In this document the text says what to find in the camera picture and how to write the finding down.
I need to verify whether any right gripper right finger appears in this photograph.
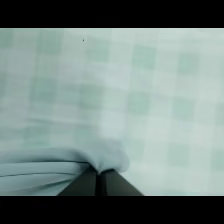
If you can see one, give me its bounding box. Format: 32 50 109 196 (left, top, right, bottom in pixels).
96 168 145 197

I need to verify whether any pale blue shirt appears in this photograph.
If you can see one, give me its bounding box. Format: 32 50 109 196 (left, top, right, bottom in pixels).
0 138 131 197

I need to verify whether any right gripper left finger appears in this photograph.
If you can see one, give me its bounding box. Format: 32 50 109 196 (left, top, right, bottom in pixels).
56 166 98 197

